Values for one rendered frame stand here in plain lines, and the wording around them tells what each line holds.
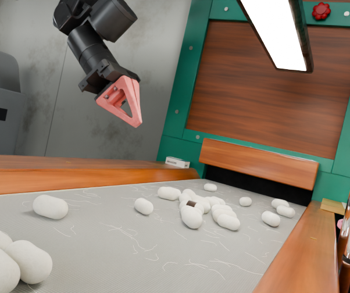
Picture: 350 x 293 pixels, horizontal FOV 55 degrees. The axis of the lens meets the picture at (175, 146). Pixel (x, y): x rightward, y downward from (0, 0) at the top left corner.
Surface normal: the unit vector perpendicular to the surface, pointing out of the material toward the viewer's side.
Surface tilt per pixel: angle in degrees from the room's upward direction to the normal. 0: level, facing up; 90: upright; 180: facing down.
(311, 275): 0
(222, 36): 90
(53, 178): 45
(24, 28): 90
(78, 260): 0
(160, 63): 90
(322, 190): 90
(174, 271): 0
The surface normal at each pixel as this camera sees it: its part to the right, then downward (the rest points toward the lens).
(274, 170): -0.42, -0.06
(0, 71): 0.87, -0.11
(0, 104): 0.85, 0.21
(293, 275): 0.22, -0.98
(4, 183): 0.78, -0.54
